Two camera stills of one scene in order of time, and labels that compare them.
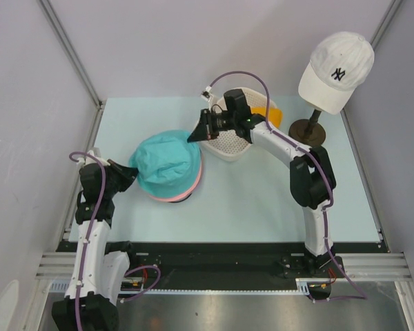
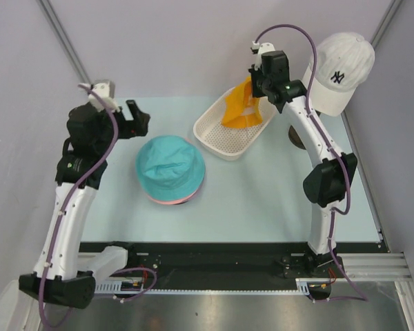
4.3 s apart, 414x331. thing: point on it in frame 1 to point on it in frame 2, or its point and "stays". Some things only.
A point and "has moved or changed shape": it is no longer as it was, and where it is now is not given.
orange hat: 275,115 has moved or changed shape
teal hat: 168,165 has moved or changed shape
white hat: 339,63 stays
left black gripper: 127,174 to 137,127
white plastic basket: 230,145 stays
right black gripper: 205,129 to 254,74
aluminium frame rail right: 377,267 stays
